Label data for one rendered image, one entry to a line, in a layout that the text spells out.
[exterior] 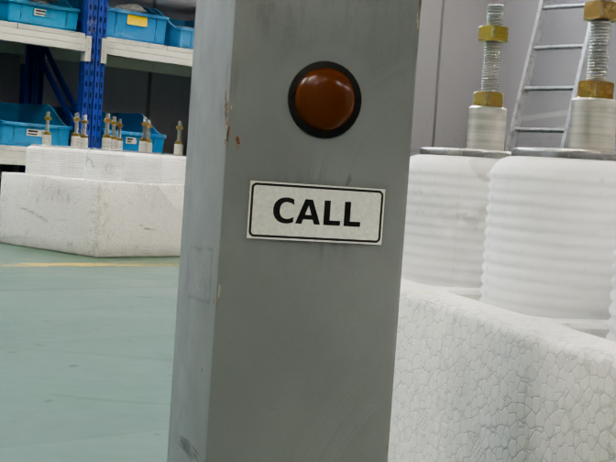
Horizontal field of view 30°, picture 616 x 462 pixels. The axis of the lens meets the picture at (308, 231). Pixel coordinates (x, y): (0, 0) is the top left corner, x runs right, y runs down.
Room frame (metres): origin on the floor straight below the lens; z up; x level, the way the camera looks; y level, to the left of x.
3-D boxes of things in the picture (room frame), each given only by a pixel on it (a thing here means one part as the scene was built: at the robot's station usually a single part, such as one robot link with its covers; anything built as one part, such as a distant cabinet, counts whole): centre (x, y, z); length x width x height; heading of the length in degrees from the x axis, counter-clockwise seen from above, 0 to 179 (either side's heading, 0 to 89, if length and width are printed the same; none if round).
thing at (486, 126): (0.67, -0.10, 0.26); 0.02 x 0.02 x 0.03
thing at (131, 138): (5.68, 1.02, 0.36); 0.50 x 0.38 x 0.21; 44
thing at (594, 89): (0.56, -0.13, 0.29); 0.02 x 0.02 x 0.01; 17
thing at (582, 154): (0.56, -0.13, 0.25); 0.08 x 0.08 x 0.01
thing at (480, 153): (0.67, -0.10, 0.25); 0.08 x 0.08 x 0.01
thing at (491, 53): (0.67, -0.10, 0.30); 0.01 x 0.01 x 0.08
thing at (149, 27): (5.70, 1.04, 0.90); 0.50 x 0.38 x 0.21; 42
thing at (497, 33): (0.67, -0.10, 0.32); 0.02 x 0.02 x 0.01; 78
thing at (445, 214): (0.67, -0.10, 0.16); 0.10 x 0.10 x 0.18
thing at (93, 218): (2.94, 0.51, 0.09); 0.39 x 0.39 x 0.18; 50
